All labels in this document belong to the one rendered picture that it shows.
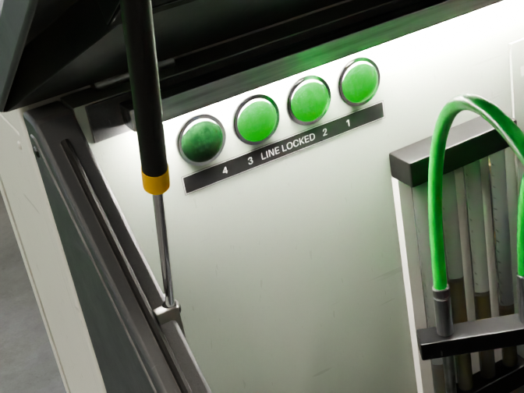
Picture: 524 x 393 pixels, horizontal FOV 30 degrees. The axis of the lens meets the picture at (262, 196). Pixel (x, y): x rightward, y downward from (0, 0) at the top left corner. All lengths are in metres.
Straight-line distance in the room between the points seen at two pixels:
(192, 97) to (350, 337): 0.38
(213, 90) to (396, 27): 0.20
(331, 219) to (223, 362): 0.19
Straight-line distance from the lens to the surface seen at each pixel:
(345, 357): 1.13
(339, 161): 1.02
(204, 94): 0.89
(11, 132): 0.99
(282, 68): 0.92
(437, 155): 0.94
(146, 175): 0.67
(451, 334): 1.08
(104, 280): 0.82
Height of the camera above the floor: 1.74
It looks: 27 degrees down
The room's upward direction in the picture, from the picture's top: 11 degrees counter-clockwise
